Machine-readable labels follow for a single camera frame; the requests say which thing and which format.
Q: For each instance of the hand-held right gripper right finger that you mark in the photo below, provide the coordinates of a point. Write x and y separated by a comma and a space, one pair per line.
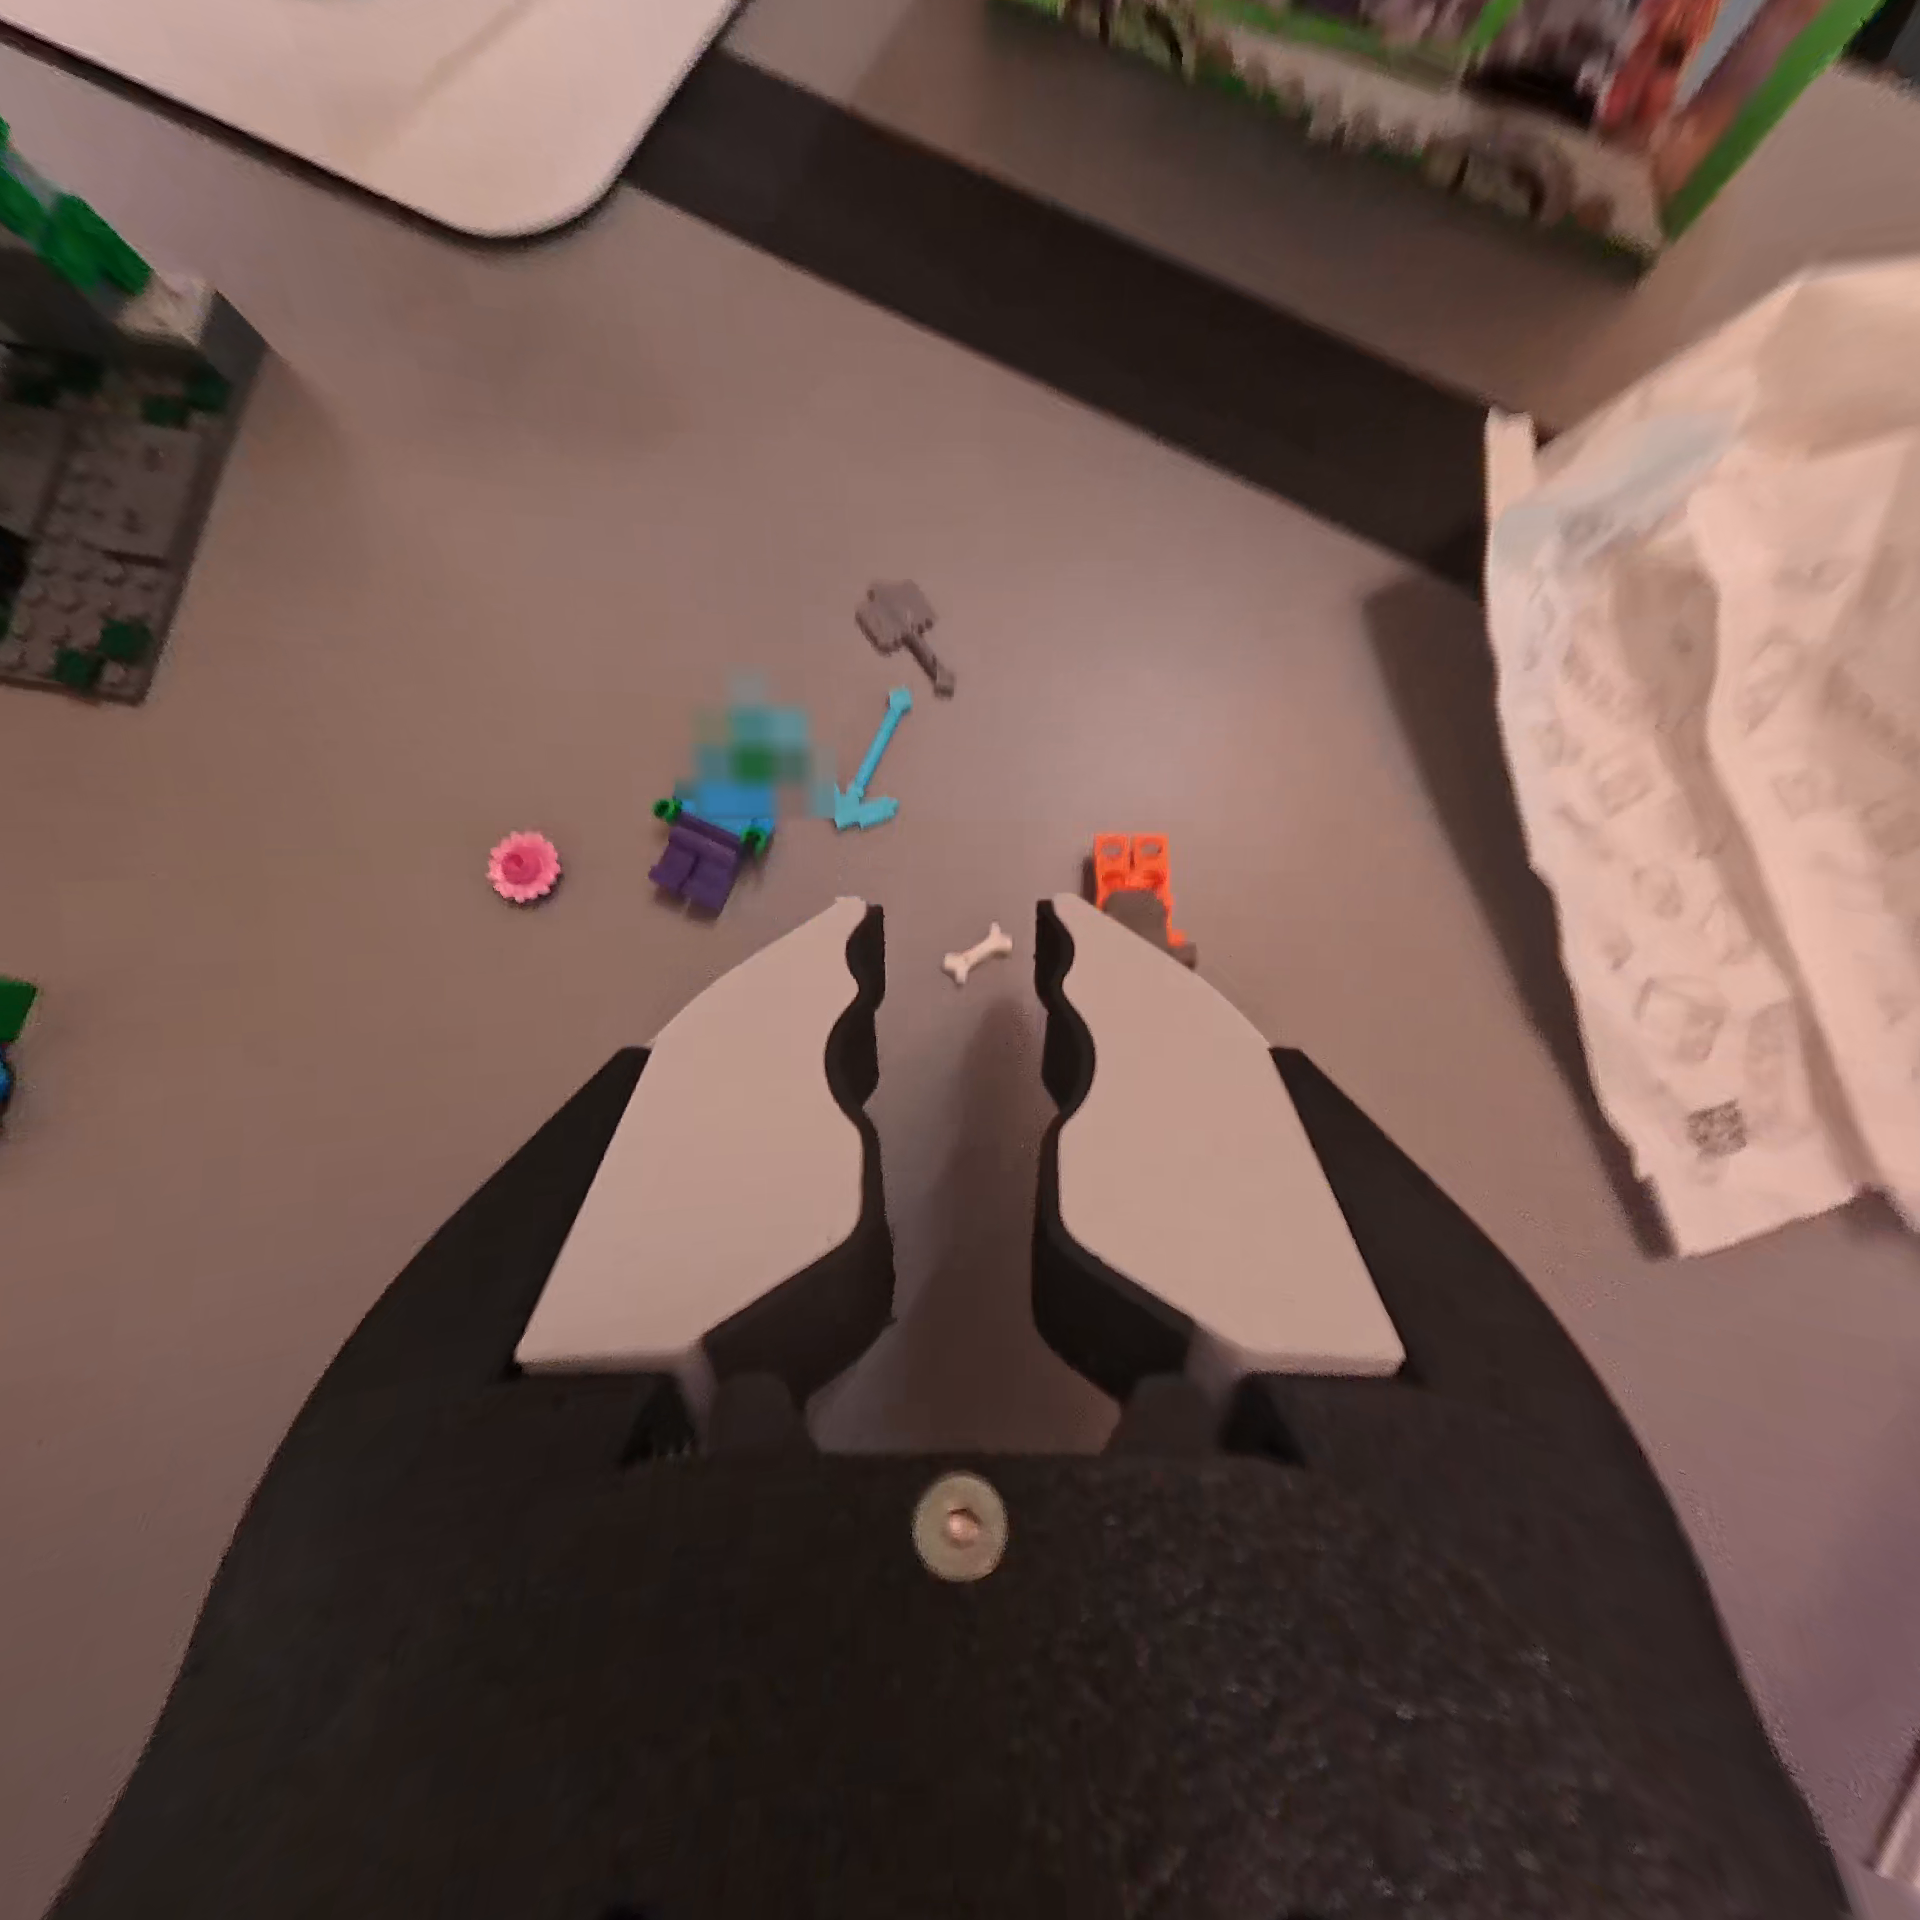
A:
1215, 1184

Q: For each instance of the white book stand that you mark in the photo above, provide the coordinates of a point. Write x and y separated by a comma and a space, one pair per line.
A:
375, 91

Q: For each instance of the grey desk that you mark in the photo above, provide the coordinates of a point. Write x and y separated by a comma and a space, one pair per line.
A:
375, 601

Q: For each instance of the white toy bone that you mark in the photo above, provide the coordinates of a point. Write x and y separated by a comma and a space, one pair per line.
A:
979, 957

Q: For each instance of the pile of white paper bags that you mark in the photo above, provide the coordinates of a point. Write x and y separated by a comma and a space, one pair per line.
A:
1723, 751

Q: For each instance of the light blue toy tool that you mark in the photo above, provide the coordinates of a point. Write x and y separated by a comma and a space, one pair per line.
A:
878, 758

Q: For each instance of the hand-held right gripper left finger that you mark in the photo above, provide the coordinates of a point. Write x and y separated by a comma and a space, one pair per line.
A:
705, 1184

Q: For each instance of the grey toy brick building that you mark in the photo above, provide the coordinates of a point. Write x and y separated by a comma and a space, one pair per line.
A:
105, 495

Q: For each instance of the green toy box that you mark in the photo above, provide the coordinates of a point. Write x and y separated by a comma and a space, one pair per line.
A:
1423, 105

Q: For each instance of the zombie toy figure teal helmet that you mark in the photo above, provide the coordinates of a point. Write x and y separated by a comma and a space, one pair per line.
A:
705, 864

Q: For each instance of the orange block toy creature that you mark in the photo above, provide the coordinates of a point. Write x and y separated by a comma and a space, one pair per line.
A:
1132, 878

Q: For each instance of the grey toy shovel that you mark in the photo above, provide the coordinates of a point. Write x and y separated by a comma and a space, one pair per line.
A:
902, 619

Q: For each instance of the pink flower piece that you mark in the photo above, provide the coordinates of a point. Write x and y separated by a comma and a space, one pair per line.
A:
525, 867

